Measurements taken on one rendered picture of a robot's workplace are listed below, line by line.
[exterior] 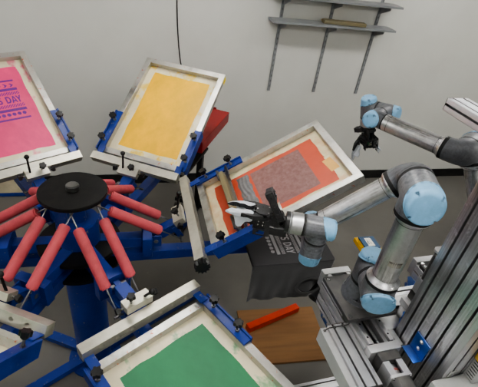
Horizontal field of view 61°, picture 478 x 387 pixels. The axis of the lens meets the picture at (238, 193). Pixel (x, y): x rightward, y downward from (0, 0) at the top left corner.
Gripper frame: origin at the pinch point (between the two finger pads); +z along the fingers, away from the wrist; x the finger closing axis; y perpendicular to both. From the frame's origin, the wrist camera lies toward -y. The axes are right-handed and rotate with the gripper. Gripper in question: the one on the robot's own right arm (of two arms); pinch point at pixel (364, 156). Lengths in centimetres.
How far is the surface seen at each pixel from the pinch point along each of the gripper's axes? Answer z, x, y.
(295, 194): -0.4, -44.6, 15.6
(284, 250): 40, -53, 12
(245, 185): 5, -65, -9
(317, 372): 141, -47, 34
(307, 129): -9.5, -22.3, -25.4
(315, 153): -5.6, -25.1, -5.8
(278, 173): 0.2, -46.7, -5.9
